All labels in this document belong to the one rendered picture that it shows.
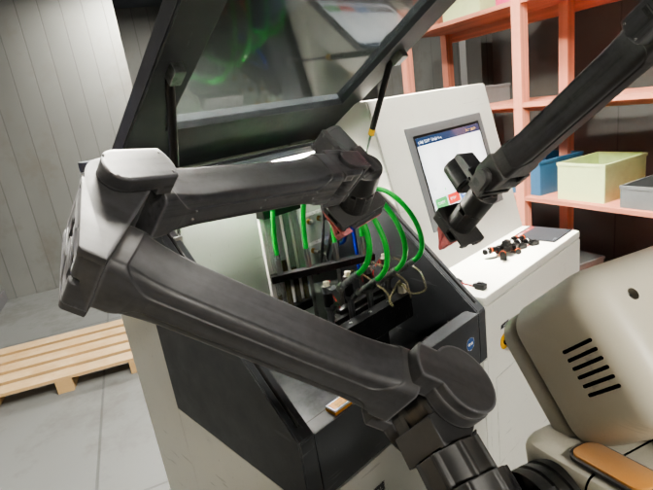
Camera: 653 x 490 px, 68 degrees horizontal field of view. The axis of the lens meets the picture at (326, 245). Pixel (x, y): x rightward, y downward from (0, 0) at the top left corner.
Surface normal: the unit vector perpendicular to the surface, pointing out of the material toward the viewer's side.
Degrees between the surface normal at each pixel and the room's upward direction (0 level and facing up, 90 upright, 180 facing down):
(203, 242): 90
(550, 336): 90
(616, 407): 90
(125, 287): 110
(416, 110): 76
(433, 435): 70
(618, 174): 90
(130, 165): 44
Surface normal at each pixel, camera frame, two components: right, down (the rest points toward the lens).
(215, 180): 0.54, -0.63
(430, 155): 0.63, -0.11
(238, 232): 0.69, 0.11
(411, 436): -0.77, -0.07
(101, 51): 0.39, 0.21
